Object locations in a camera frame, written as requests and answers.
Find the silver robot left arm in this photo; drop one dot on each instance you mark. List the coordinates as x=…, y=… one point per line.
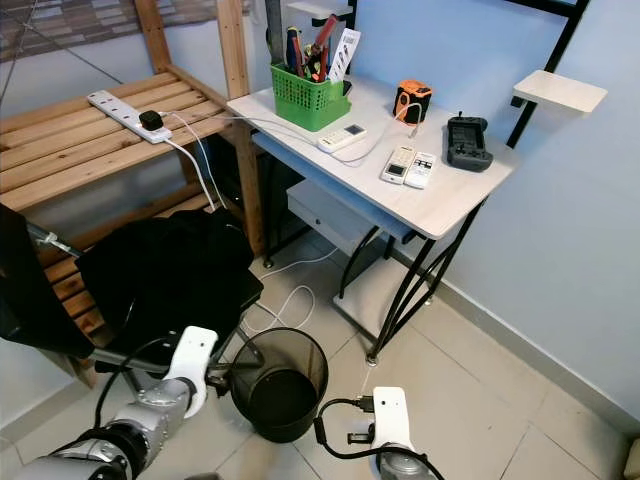
x=130, y=440

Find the black mesh trash bin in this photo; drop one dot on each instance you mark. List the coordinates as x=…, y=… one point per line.
x=278, y=400

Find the white desk with black legs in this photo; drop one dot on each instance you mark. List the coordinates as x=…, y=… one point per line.
x=450, y=200

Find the black plug adapter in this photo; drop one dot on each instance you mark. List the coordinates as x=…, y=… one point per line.
x=153, y=120

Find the small white remote with screen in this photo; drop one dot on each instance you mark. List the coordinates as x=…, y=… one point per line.
x=342, y=137

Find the white remote control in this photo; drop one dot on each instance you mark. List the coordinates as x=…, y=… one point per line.
x=421, y=171

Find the beige remote control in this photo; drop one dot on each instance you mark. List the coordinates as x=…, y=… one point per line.
x=398, y=165

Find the wooden slatted rack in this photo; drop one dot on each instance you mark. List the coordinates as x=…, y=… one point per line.
x=80, y=140

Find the green plastic basket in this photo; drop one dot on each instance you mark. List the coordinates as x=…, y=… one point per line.
x=305, y=102

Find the white power strip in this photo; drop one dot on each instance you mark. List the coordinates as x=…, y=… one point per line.
x=110, y=105

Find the black handheld controller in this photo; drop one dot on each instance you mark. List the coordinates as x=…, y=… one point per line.
x=468, y=143

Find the blue red screwdriver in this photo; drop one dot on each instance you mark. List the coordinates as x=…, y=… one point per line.
x=294, y=48

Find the white printed card pack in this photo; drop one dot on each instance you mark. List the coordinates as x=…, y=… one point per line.
x=346, y=50

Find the small white wooden shelf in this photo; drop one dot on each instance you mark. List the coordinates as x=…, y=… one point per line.
x=318, y=10
x=560, y=92

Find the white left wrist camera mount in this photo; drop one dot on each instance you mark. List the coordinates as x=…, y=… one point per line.
x=195, y=360

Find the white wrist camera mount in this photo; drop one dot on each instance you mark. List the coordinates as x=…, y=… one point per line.
x=195, y=360
x=393, y=420

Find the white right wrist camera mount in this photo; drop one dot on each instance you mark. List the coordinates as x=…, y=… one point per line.
x=393, y=420

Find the black metal frame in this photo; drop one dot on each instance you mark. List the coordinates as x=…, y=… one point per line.
x=566, y=40

